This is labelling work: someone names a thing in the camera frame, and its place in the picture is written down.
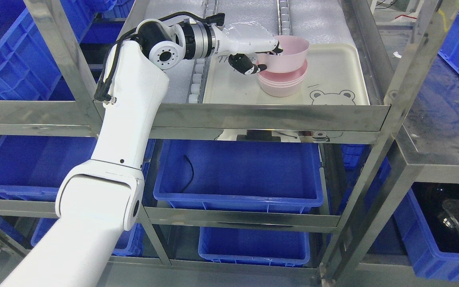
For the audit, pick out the blue crate lower right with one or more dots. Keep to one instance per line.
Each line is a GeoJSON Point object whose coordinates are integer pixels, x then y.
{"type": "Point", "coordinates": [427, 260]}

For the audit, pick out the blue bin bottom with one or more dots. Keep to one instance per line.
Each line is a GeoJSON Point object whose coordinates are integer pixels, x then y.
{"type": "Point", "coordinates": [254, 247]}

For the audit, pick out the large blue bin middle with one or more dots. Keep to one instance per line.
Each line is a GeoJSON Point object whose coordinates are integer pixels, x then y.
{"type": "Point", "coordinates": [273, 177]}

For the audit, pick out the pink plastic bowl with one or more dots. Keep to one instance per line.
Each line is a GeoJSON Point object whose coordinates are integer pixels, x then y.
{"type": "Point", "coordinates": [294, 54]}

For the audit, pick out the steel storage rack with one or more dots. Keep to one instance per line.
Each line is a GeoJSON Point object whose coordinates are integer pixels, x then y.
{"type": "Point", "coordinates": [380, 186]}

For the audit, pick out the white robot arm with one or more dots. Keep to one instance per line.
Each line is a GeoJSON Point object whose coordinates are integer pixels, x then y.
{"type": "Point", "coordinates": [99, 199]}

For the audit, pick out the cream bear tray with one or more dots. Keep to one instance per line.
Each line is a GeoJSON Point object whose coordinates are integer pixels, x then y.
{"type": "Point", "coordinates": [330, 75]}

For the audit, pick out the stacked pink bowls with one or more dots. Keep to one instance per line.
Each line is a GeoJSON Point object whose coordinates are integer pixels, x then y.
{"type": "Point", "coordinates": [282, 84]}

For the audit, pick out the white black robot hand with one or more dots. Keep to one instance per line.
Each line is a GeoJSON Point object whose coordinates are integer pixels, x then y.
{"type": "Point", "coordinates": [238, 40]}

